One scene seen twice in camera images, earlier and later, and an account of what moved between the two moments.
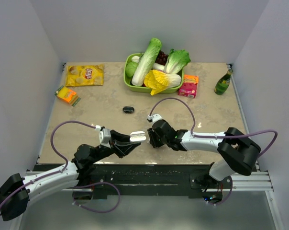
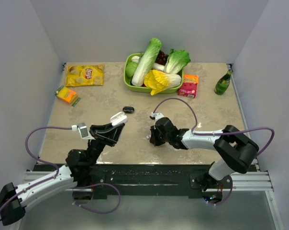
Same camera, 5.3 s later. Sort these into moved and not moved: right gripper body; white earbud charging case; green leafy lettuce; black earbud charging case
Moved: white earbud charging case
Not moved: right gripper body; black earbud charging case; green leafy lettuce
